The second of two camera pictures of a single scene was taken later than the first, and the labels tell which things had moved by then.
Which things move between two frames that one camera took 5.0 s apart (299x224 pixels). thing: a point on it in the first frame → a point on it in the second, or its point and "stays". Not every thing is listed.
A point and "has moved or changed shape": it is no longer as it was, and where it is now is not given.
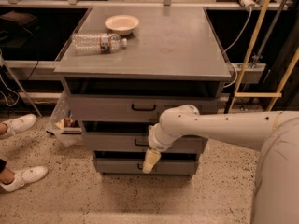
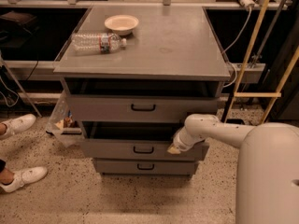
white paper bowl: [121, 24] stays
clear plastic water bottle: [96, 42] stays
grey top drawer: [134, 108] stays
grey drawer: [136, 142] has moved or changed shape
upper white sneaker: [18, 124] stays
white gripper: [154, 140] → [178, 141]
